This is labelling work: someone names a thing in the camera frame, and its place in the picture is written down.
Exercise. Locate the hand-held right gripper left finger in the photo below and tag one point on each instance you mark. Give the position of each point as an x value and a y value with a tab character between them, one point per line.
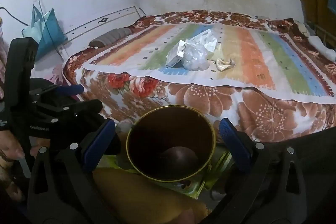
101	140

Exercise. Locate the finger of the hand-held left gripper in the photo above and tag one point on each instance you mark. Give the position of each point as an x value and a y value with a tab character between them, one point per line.
78	108
71	89

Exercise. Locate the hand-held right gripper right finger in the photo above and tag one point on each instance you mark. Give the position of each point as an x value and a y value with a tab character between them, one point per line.
231	140

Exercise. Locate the brown bin with gold rim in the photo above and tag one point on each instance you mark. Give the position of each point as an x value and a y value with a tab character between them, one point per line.
157	134

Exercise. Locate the paper wrapper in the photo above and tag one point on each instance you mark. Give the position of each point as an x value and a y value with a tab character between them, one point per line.
223	65

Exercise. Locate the clear plastic bag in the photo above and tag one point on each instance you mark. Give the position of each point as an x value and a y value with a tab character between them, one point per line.
195	58

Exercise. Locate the white cardboard box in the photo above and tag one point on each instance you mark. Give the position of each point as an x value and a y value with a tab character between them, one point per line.
176	56

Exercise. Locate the person's left forearm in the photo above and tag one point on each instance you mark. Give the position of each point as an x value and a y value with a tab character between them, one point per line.
6	176

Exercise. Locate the person's left hand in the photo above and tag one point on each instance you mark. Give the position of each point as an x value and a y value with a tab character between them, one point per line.
10	146

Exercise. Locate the hanging pink garment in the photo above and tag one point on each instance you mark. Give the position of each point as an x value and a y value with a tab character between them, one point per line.
3	69

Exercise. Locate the pink cloth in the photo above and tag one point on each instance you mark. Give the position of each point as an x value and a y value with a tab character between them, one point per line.
56	74

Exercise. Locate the brown floral blanket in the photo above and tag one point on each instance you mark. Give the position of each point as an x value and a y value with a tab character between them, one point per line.
210	108

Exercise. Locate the teal plastic bag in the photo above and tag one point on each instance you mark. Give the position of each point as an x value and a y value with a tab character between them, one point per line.
47	29

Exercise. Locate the white headboard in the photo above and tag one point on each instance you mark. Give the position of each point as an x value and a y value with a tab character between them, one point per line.
86	27

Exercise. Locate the grey bolster pillow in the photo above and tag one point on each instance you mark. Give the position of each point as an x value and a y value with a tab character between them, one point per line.
110	36

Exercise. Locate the person's yellow trouser leg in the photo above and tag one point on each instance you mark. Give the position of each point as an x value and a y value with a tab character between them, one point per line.
136	200

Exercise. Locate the striped woven mat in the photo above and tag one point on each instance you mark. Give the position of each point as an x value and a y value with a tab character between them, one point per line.
249	56

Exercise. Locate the white cloth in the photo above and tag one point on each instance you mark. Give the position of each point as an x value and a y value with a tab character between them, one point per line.
320	45

